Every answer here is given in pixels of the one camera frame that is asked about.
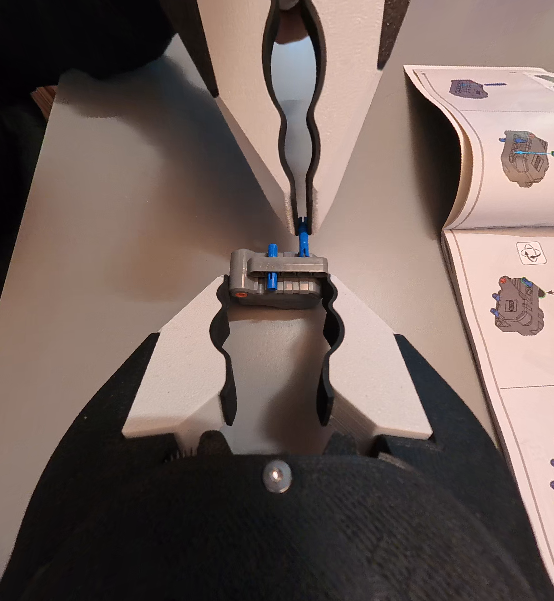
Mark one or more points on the blue toy connector pin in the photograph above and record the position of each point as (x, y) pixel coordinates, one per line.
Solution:
(271, 280)
(303, 242)

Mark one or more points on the grey toy beam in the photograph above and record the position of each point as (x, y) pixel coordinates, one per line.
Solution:
(288, 266)

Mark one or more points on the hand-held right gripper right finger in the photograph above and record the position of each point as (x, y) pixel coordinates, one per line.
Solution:
(375, 375)

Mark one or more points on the grey toy motor block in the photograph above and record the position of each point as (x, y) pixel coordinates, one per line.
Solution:
(295, 295)

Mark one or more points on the person's left hand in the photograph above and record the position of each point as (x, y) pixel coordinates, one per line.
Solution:
(291, 28)

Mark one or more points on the grey desk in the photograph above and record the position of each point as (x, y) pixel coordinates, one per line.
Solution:
(131, 211)

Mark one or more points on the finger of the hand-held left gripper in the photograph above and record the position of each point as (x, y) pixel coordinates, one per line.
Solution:
(244, 70)
(352, 47)

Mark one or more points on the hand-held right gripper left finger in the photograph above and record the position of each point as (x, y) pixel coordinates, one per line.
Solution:
(178, 375)

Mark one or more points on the toy instruction booklet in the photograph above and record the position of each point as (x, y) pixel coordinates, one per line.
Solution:
(493, 352)

